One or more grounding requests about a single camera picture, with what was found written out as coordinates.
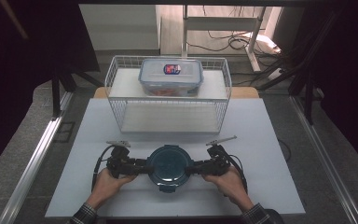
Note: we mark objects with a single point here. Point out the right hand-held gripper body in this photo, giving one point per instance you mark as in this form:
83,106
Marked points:
216,165

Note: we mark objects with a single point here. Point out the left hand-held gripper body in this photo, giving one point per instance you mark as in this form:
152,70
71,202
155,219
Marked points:
121,165

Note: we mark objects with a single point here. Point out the round dark lidded container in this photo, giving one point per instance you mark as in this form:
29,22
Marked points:
169,165

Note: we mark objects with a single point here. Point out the clear rectangular lidded container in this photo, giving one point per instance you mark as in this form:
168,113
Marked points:
155,74

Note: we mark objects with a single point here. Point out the person's right hand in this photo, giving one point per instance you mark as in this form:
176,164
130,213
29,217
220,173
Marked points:
230,186

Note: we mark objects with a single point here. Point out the person's left hand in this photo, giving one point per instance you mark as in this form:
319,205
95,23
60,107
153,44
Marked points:
107,188

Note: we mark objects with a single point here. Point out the wooden board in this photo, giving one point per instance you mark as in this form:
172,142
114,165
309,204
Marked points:
245,92

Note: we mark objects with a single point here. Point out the black metal stand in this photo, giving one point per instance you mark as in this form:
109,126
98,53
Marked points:
56,93
307,93

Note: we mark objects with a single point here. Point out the white cabinet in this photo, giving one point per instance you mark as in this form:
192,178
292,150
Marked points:
121,28

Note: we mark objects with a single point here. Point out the aluminium rail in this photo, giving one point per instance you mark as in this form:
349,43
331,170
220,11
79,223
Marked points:
34,161
323,155

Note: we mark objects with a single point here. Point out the white metal stand frame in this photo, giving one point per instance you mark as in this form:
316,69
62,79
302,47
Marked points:
220,23

